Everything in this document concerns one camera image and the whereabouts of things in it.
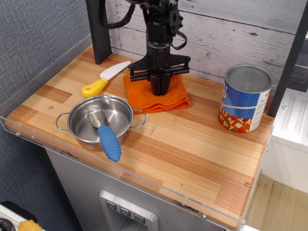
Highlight white ridged appliance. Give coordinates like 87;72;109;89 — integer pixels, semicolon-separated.
261;89;308;193

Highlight dark vertical post right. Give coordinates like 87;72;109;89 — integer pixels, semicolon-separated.
268;1;308;117

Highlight dark vertical post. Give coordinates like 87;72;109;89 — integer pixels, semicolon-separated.
268;1;308;117
86;0;112;64

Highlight orange cloth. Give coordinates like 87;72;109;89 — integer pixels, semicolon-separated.
123;75;190;113

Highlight blue handled fork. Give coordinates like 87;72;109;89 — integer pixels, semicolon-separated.
89;111;122;162

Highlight silver dispenser panel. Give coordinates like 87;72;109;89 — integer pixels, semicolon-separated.
99;190;159;231

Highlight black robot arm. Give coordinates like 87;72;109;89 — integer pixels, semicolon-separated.
128;0;191;96

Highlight small steel pot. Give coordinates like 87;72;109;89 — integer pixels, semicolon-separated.
56;95;146;151

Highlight dark vertical post left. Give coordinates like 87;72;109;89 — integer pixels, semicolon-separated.
86;0;112;64

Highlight yellow object at corner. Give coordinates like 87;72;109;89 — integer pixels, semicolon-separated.
18;220;43;231

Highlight black cable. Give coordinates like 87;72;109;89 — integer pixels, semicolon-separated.
97;2;137;29

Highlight yellow handled toy knife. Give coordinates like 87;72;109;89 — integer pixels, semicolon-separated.
81;61;131;98

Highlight blue soup can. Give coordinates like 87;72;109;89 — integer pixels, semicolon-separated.
218;64;278;133

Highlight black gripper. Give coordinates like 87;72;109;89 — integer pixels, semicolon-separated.
128;43;191;96

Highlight clear acrylic guard rail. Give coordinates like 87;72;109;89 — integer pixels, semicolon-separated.
0;36;273;231

